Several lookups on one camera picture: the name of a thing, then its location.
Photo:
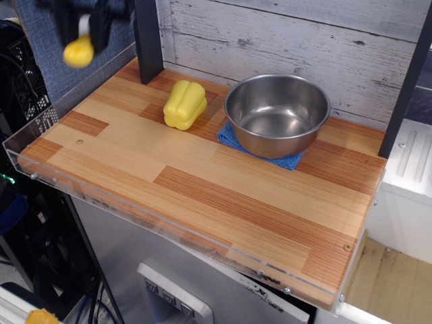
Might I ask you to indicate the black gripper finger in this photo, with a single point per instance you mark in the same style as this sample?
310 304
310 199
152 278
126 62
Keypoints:
67 17
100 25

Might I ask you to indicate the yellow handled toy knife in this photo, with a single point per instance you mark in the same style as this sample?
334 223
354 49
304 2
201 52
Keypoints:
80 52

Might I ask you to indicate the black plastic crate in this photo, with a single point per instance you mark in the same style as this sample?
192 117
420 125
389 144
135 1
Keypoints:
23 89

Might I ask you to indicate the yellow toy bell pepper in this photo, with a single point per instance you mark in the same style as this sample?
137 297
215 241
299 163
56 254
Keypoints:
185 104

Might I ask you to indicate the blue folded cloth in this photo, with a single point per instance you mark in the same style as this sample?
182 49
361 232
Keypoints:
227 137

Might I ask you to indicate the stainless steel bowl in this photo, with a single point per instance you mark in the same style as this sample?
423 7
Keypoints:
276 115

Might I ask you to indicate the clear acrylic table guard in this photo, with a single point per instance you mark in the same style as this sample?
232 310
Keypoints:
290 230

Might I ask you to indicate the grey metal cabinet with buttons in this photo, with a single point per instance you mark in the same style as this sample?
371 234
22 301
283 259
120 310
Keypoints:
143 270

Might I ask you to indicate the yellow object bottom left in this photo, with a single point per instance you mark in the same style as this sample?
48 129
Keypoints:
41 316

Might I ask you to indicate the white toy sink unit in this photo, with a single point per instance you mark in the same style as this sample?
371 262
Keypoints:
400 217

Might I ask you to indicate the dark left vertical post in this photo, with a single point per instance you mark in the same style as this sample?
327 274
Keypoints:
147 39

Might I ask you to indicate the dark vertical post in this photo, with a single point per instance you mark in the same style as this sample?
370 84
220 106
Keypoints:
414 70
147 39

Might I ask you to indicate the dark right vertical post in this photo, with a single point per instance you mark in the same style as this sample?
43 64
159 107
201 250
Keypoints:
414 70

